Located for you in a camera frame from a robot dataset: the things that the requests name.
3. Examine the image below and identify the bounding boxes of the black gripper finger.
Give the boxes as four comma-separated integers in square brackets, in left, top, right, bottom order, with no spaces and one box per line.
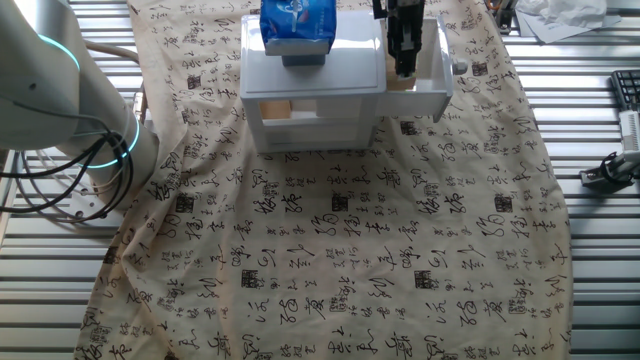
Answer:
[407,18,426,54]
[388,21,417,80]

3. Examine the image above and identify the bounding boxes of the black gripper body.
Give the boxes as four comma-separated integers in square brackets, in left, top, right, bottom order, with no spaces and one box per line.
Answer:
[387,0,426,23]

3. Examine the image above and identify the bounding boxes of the wooden block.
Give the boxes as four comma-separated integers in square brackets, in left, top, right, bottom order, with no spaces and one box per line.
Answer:
[384,48,419,93]
[258,99,293,121]

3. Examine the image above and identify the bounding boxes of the white drawer cabinet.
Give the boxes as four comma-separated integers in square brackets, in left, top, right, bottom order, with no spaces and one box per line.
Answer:
[238,10,389,154]

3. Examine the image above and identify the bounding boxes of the blue tissue pack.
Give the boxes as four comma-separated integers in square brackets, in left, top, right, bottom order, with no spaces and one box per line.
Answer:
[258,0,339,69]

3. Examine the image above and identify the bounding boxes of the crumpled white paper sheets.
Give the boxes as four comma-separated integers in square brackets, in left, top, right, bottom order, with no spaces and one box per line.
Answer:
[514,0,624,45]

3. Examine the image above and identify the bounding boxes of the beige calligraphy print cloth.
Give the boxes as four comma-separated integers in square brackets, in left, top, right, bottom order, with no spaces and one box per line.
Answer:
[73,0,574,360]

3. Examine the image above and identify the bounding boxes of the black keyboard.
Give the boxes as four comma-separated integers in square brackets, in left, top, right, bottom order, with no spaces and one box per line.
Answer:
[609,69,640,112]

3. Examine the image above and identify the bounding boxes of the black bracket with cables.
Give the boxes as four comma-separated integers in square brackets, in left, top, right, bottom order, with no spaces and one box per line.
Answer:
[482,0,520,35]

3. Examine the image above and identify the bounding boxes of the grey flexible hose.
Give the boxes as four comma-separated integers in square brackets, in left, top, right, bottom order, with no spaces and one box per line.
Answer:
[84,39,141,65]

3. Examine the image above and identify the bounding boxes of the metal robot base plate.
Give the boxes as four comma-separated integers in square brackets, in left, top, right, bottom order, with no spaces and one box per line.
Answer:
[64,182,134,224]

